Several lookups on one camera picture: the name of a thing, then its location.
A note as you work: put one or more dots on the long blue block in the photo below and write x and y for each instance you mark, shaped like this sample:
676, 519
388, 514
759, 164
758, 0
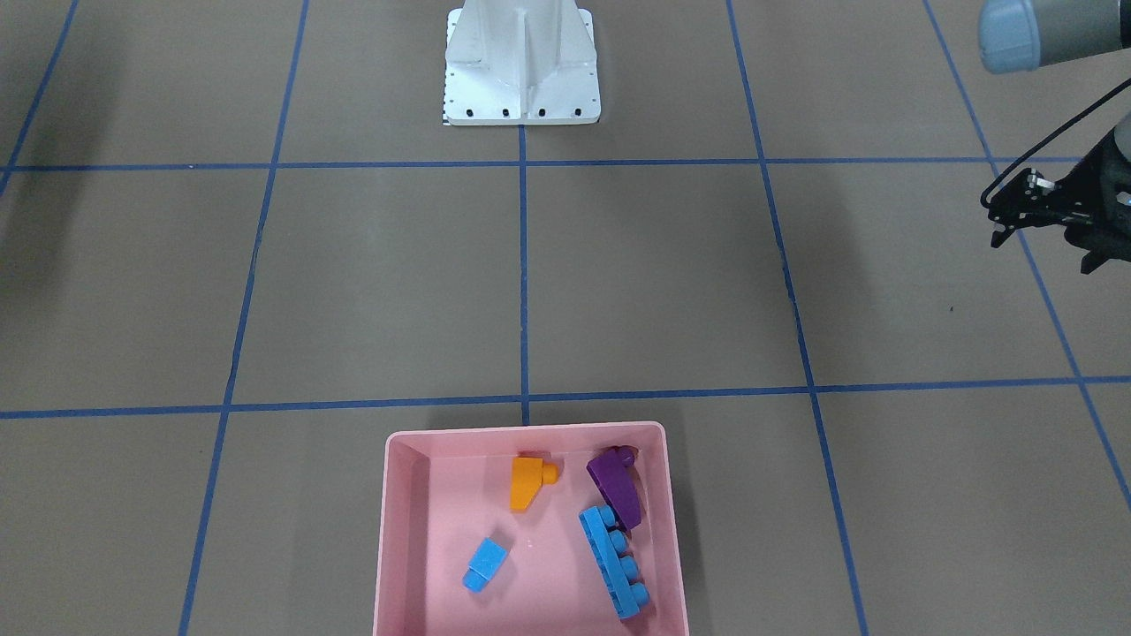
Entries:
619, 571

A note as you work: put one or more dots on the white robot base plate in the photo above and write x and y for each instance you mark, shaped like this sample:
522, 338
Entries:
510, 63

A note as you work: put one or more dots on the purple block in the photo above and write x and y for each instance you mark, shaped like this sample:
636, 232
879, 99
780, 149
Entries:
611, 470

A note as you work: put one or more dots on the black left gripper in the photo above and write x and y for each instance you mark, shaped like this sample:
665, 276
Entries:
1107, 179

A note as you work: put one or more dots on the orange block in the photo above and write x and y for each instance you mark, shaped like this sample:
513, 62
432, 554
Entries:
529, 475

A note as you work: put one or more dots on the small blue block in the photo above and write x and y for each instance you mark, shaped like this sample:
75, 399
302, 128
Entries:
483, 565

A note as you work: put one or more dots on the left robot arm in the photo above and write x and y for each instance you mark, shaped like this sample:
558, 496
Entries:
1020, 36

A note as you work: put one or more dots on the pink plastic box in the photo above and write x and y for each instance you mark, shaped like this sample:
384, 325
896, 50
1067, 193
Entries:
444, 491

